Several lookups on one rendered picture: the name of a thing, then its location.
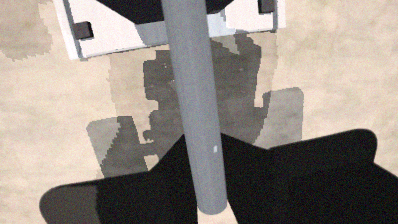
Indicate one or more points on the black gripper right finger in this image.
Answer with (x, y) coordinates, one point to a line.
(257, 178)

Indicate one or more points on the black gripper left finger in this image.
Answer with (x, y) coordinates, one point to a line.
(163, 195)

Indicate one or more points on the grey metal shaft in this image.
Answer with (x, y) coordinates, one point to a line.
(191, 57)

